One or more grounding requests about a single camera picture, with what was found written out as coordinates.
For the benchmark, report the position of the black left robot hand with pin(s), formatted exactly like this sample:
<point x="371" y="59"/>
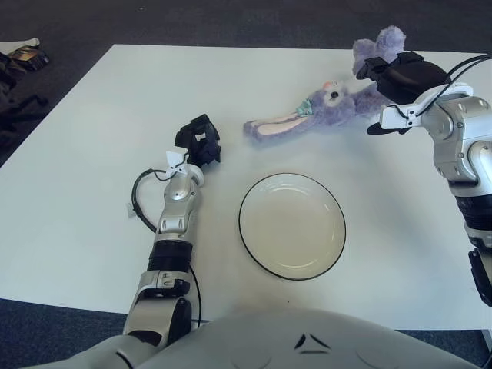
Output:
<point x="201" y="144"/>

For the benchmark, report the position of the white cloth on floor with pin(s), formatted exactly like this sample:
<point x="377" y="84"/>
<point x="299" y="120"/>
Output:
<point x="17" y="44"/>

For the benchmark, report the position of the purple plush bunny doll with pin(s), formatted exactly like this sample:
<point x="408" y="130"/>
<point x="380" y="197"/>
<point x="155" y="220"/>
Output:
<point x="334" y="111"/>

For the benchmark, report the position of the white plate with black rim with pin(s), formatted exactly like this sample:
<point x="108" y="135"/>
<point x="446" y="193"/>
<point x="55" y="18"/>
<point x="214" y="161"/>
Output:
<point x="292" y="227"/>

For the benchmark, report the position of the black stand on floor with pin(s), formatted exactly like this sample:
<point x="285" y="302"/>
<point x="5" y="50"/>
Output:
<point x="27" y="104"/>

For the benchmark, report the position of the dark bag on floor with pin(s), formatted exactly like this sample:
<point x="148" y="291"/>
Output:
<point x="7" y="77"/>

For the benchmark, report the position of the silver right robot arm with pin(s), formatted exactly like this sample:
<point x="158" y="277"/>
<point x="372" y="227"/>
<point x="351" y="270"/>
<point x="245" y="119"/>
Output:
<point x="457" y="153"/>

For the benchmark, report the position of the grey robot torso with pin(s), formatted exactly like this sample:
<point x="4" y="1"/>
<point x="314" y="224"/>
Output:
<point x="269" y="338"/>

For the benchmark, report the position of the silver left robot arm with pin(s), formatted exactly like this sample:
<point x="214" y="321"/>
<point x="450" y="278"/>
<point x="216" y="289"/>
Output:
<point x="177" y="223"/>

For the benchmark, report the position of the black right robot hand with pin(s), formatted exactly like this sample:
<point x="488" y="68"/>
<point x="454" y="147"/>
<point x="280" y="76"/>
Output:
<point x="411" y="80"/>

